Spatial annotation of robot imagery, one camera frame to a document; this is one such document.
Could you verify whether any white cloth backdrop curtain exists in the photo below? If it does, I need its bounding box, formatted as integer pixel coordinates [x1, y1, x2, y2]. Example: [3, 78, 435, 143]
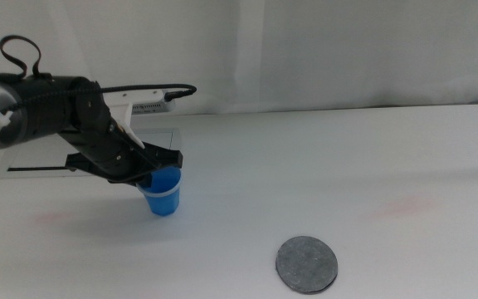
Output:
[0, 0, 478, 122]

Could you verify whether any blue plastic cup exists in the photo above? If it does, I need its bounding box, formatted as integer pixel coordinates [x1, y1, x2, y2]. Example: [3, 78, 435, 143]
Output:
[135, 165, 183, 218]

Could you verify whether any black strap loop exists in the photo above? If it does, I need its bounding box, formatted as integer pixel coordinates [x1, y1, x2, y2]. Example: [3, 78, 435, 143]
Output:
[0, 34, 53, 82]

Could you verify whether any round grey cup mat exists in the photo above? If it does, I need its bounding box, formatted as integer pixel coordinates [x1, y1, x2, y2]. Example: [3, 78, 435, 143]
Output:
[275, 235, 339, 296]

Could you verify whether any silver table cable hatch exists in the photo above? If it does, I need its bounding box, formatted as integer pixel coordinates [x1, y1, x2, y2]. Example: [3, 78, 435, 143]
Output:
[0, 127, 183, 180]

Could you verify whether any black braided cable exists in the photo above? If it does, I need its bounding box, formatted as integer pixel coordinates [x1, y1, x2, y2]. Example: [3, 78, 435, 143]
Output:
[0, 83, 198, 169]

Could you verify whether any white wrist camera with mount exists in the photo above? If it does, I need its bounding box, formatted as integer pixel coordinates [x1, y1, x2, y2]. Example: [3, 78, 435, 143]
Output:
[101, 88, 178, 150]

